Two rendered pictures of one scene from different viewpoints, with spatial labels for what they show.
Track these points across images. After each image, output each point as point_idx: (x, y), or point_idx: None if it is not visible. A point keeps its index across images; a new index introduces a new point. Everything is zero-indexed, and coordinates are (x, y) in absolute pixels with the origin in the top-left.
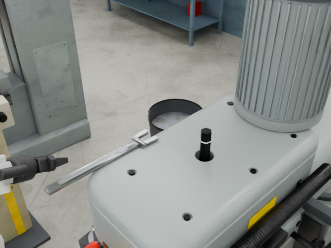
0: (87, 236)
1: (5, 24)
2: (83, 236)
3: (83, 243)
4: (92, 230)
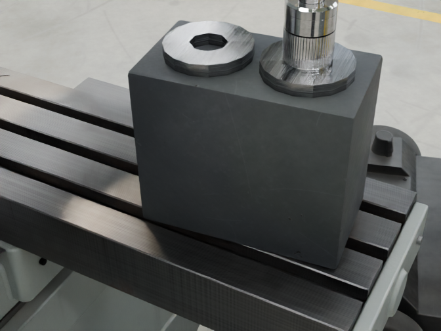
0: (357, 66)
1: None
2: (371, 64)
3: (351, 50)
4: (355, 68)
